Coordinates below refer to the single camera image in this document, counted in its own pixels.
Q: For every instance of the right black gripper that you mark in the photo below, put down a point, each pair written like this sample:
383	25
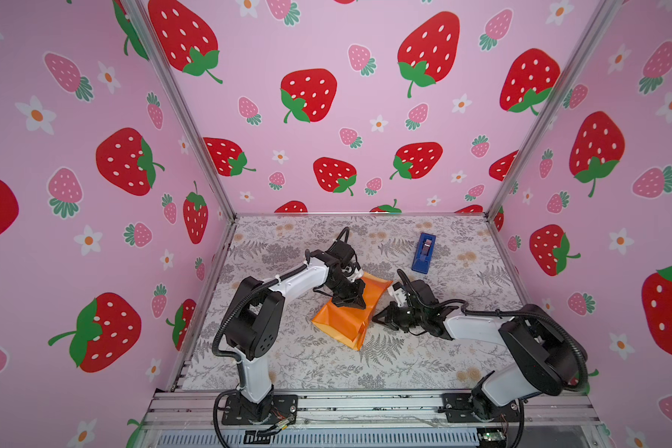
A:
388	315

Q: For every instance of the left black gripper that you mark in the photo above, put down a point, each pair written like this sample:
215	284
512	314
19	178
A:
354	299

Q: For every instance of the orange yellow wrapping paper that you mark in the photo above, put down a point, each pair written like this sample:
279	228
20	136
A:
349	326

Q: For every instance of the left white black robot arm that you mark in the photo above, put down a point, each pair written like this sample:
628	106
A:
252	321

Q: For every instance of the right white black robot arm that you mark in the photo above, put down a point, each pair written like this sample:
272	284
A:
547	360

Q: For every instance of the blue tape dispenser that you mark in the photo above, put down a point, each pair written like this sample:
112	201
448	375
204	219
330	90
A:
424	253

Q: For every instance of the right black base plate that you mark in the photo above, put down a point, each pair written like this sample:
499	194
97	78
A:
464	408

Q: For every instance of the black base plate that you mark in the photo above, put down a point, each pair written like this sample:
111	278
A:
239	411
464	408

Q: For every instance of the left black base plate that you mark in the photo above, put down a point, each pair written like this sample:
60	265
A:
239	411

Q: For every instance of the aluminium front frame rail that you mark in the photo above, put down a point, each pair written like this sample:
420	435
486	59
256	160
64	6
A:
381	418

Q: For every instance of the left aluminium corner post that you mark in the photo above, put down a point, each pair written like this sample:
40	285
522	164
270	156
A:
150	41

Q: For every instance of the aluminium corner post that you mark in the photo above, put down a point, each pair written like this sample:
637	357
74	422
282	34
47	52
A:
595	30
150	41

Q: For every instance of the right aluminium corner post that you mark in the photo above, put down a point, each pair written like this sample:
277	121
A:
595	30

